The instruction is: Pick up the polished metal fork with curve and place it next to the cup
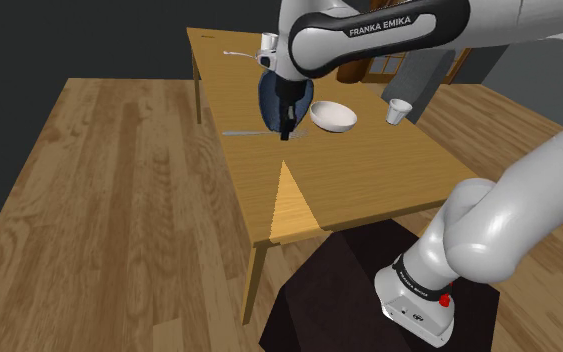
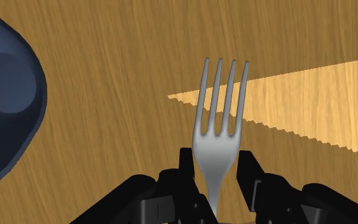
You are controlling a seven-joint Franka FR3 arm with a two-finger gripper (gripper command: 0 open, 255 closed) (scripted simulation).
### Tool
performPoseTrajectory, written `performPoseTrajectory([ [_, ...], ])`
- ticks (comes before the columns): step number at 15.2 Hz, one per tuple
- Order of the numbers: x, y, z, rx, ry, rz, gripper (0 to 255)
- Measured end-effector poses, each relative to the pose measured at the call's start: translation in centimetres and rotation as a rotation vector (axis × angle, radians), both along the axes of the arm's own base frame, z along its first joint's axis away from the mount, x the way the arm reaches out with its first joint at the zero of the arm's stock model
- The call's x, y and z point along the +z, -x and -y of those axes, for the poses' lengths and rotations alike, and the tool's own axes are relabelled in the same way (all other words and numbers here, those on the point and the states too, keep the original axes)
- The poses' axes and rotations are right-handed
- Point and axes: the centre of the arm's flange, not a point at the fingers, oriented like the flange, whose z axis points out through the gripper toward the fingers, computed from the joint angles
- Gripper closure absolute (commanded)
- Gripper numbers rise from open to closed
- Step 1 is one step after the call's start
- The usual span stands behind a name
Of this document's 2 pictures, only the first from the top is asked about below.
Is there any dark blue bowl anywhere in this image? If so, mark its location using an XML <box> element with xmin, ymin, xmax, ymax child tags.
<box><xmin>257</xmin><ymin>69</ymin><xmax>316</xmax><ymax>134</ymax></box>

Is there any white bowl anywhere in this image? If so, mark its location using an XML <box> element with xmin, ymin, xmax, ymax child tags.
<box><xmin>309</xmin><ymin>100</ymin><xmax>359</xmax><ymax>134</ymax></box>

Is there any white mug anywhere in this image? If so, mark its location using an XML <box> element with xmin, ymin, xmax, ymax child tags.
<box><xmin>260</xmin><ymin>31</ymin><xmax>281</xmax><ymax>53</ymax></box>

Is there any wooden table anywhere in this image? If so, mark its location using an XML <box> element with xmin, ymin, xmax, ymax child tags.
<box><xmin>185</xmin><ymin>26</ymin><xmax>482</xmax><ymax>326</ymax></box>

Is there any white cup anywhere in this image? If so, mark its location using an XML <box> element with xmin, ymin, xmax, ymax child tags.
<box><xmin>385</xmin><ymin>97</ymin><xmax>414</xmax><ymax>126</ymax></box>

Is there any dark robot stand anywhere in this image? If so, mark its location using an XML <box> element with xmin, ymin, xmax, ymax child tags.
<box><xmin>258</xmin><ymin>219</ymin><xmax>502</xmax><ymax>352</ymax></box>

